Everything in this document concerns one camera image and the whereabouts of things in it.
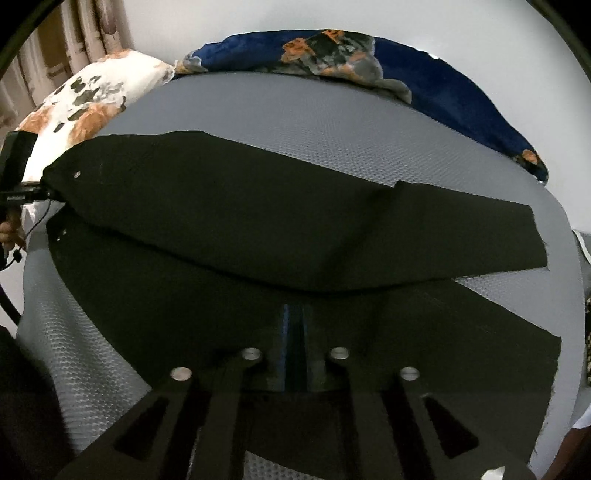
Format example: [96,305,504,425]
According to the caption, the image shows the white floral pillow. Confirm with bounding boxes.
[17,49,174,183]

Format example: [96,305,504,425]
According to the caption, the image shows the left hand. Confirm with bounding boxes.
[0,208,26,253]

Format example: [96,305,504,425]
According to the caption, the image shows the blue floral fleece blanket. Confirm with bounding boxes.
[174,29,549,184]

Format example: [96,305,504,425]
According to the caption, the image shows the black pants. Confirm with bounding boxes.
[42,131,561,479]

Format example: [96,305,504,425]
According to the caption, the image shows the beige curtain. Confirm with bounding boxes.
[1,0,130,135]

